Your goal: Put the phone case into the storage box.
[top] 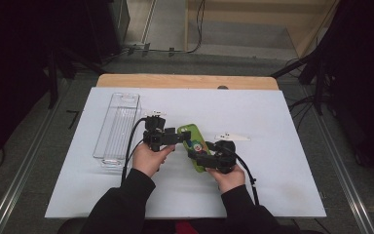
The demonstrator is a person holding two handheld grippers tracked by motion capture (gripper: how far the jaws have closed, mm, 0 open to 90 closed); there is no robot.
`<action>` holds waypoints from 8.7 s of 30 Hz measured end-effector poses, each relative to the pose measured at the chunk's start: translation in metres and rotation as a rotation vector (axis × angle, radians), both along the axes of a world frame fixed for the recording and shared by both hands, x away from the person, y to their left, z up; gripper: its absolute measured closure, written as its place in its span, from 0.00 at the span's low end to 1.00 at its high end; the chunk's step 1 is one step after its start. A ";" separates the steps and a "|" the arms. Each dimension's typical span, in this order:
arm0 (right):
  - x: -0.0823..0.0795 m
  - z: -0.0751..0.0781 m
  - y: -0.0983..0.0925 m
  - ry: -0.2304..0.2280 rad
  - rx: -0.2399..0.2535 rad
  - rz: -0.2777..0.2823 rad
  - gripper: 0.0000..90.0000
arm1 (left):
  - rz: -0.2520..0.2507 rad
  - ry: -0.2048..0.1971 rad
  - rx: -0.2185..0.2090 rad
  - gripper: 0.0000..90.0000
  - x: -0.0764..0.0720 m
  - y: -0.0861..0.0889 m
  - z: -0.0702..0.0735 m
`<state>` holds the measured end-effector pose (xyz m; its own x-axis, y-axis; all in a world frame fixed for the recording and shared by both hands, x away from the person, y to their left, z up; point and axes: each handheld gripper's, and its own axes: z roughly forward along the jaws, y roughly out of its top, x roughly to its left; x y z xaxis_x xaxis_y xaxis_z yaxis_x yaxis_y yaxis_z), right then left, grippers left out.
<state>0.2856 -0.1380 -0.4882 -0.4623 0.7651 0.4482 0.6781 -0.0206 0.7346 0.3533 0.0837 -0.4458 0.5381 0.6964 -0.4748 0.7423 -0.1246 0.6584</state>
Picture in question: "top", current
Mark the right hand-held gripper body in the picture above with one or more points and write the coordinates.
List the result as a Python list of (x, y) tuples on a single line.
[(224, 159)]

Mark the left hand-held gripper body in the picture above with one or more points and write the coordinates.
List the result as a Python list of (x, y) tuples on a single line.
[(156, 136)]

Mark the green cartoon phone case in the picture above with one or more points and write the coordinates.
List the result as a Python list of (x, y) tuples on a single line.
[(194, 130)]

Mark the clear plastic container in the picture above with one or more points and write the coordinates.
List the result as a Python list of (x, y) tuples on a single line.
[(118, 126)]

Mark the person's right hand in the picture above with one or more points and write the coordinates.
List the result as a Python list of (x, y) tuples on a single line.
[(229, 180)]

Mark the person's left hand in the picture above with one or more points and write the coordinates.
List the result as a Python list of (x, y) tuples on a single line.
[(149, 161)]

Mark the wooden table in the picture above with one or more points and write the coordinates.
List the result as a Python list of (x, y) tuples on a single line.
[(175, 81)]

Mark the white table cover board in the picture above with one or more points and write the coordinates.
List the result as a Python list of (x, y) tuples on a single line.
[(256, 107)]

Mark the dark clothing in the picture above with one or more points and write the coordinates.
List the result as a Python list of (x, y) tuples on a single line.
[(214, 227)]

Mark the red cloth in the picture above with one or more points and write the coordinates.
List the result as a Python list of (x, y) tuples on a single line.
[(185, 228)]

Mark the black metal stand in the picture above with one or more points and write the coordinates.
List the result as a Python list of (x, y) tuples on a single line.
[(53, 81), (319, 87)]

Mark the black curtain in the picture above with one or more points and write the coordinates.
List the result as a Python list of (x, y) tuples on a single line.
[(19, 65), (363, 81)]

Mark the metal floor rail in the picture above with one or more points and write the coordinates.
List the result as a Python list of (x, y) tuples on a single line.
[(341, 169), (22, 169)]

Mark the light wooden frame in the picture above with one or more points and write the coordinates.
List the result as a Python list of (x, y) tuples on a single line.
[(305, 32)]

